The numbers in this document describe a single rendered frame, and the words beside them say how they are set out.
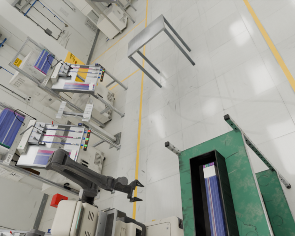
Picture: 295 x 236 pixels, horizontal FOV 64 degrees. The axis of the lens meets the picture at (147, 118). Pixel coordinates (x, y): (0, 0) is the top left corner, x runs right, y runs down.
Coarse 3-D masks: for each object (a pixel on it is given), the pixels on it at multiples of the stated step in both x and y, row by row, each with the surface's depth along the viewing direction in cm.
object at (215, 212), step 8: (208, 168) 136; (216, 168) 135; (208, 176) 133; (216, 176) 131; (208, 184) 130; (216, 184) 127; (208, 192) 128; (216, 192) 125; (208, 200) 125; (216, 200) 122; (208, 208) 123; (216, 208) 120; (216, 216) 118; (224, 216) 118; (216, 224) 116; (224, 224) 115; (216, 232) 114; (224, 232) 112
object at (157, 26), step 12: (156, 24) 348; (168, 24) 366; (144, 36) 355; (168, 36) 336; (132, 48) 362; (180, 48) 350; (132, 60) 362; (192, 60) 367; (144, 72) 378; (156, 84) 396
